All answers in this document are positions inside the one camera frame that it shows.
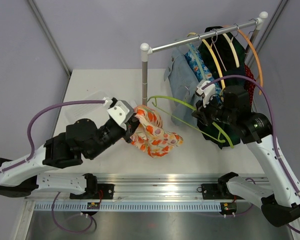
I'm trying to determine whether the blue floral skirt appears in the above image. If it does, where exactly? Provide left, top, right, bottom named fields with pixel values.
left=182, top=44, right=214, bottom=102

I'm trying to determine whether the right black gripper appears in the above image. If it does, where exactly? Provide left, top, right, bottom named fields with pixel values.
left=192, top=93, right=236, bottom=126

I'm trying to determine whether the white slotted cable duct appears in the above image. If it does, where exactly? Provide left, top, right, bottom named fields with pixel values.
left=34, top=201, right=221, bottom=212

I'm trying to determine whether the dark green plaid garment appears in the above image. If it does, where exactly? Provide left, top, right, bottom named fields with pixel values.
left=197, top=32, right=245, bottom=150

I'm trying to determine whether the yellow hanger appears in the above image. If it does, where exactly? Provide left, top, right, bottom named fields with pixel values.
left=187, top=32, right=226, bottom=90

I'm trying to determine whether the cream hanger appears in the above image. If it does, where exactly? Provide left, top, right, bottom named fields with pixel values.
left=222, top=33, right=240, bottom=68

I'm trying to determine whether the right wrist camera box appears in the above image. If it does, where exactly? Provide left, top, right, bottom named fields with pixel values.
left=195, top=80, right=216, bottom=98

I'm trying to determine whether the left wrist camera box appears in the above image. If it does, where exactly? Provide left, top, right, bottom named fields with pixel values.
left=103, top=97, right=135, bottom=130

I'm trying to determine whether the orange hanger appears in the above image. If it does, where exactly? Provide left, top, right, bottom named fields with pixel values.
left=230, top=30, right=264, bottom=87

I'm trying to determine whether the lime green hanger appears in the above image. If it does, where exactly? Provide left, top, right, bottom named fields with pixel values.
left=146, top=95, right=234, bottom=149

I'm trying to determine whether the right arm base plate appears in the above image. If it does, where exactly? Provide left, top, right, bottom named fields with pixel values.
left=196, top=183, right=234, bottom=200

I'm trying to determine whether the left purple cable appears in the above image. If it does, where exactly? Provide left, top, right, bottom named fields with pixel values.
left=0, top=99, right=108, bottom=233

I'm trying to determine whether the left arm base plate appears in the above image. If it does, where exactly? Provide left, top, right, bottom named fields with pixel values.
left=90, top=183, right=115, bottom=200

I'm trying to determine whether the orange floral skirt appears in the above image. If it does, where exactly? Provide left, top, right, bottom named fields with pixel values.
left=130, top=105, right=184, bottom=158

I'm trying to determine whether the white plastic basket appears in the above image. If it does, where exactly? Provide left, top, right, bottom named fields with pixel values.
left=62, top=90, right=111, bottom=123

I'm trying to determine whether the white clothes rack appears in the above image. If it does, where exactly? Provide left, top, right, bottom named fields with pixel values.
left=129, top=11, right=269, bottom=108

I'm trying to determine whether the pale mint hanger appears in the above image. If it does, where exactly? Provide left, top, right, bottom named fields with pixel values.
left=186, top=43, right=207, bottom=81

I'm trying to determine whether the red polka dot garment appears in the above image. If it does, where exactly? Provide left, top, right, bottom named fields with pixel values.
left=243, top=63, right=257, bottom=107

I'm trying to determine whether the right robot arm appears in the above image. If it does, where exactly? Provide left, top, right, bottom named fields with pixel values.
left=192, top=84, right=300, bottom=227

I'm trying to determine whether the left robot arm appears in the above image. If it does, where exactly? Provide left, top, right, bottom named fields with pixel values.
left=0, top=116, right=140, bottom=200

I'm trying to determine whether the light blue denim garment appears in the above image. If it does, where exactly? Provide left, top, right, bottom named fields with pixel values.
left=164, top=48, right=199, bottom=126

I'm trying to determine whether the aluminium rail frame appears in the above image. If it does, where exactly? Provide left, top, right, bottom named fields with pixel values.
left=8, top=172, right=300, bottom=240

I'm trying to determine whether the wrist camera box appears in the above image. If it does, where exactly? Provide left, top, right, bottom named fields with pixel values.
left=103, top=97, right=135, bottom=130
left=195, top=80, right=216, bottom=98

